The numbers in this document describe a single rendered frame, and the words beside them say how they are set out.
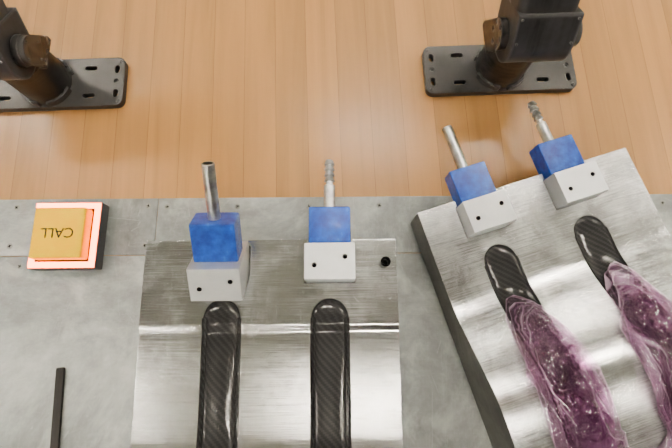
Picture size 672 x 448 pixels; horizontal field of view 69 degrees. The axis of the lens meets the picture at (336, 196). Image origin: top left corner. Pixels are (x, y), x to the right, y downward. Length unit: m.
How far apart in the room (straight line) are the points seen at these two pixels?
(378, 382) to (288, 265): 0.15
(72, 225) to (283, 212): 0.24
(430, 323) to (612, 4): 0.52
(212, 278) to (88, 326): 0.22
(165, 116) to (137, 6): 0.18
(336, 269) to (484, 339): 0.17
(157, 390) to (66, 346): 0.17
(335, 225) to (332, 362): 0.14
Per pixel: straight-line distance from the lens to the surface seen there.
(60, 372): 0.67
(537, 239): 0.59
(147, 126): 0.69
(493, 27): 0.61
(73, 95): 0.74
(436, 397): 0.61
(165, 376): 0.53
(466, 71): 0.69
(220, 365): 0.52
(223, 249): 0.47
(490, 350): 0.54
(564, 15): 0.57
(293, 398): 0.51
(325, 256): 0.48
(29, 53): 0.64
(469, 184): 0.56
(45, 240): 0.65
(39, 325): 0.69
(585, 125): 0.72
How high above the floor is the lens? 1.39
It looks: 75 degrees down
